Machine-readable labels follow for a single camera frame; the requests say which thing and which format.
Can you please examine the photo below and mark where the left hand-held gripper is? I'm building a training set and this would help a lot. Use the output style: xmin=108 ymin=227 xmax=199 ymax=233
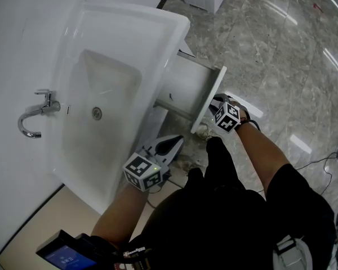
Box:
xmin=122 ymin=134 xmax=186 ymax=192

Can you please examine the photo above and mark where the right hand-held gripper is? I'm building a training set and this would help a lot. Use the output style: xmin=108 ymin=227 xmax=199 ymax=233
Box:
xmin=208 ymin=93 xmax=241 ymax=135

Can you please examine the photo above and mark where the white drawer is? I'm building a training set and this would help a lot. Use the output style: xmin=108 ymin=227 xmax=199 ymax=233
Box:
xmin=153 ymin=49 xmax=228 ymax=134

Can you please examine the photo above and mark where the person's right forearm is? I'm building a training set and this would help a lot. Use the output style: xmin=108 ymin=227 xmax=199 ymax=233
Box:
xmin=235 ymin=121 xmax=294 ymax=203

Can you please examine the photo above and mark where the person's left forearm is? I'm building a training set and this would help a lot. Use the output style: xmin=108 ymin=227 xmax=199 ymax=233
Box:
xmin=90 ymin=183 xmax=150 ymax=250

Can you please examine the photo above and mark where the white ceramic sink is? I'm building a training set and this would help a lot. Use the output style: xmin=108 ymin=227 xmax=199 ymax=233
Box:
xmin=46 ymin=0 xmax=191 ymax=215

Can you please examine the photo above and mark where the person's right hand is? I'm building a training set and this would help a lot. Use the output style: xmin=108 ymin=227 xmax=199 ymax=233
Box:
xmin=230 ymin=101 xmax=251 ymax=124

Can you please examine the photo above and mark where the white vanity cabinet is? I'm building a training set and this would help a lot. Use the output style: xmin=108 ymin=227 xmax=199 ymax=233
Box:
xmin=135 ymin=39 xmax=197 ymax=154

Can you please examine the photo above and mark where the person's black clothing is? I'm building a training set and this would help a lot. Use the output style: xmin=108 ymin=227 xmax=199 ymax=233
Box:
xmin=123 ymin=136 xmax=337 ymax=270

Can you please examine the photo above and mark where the chrome faucet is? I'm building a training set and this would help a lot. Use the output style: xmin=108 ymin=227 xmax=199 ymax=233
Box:
xmin=17 ymin=88 xmax=61 ymax=139

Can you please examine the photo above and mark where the black device with blue screen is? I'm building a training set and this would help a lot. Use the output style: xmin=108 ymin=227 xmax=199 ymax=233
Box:
xmin=35 ymin=229 xmax=100 ymax=270

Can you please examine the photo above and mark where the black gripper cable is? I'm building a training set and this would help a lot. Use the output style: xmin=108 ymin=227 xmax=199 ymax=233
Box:
xmin=241 ymin=116 xmax=262 ymax=132

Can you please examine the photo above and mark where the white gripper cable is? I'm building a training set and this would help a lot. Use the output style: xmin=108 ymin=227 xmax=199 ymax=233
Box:
xmin=146 ymin=175 xmax=184 ymax=208

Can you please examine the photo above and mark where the black floor cable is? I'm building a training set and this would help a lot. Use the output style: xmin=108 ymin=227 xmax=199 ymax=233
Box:
xmin=295 ymin=150 xmax=338 ymax=197

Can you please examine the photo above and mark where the black wrist strap mount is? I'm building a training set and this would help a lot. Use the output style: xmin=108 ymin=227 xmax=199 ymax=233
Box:
xmin=88 ymin=234 xmax=153 ymax=270

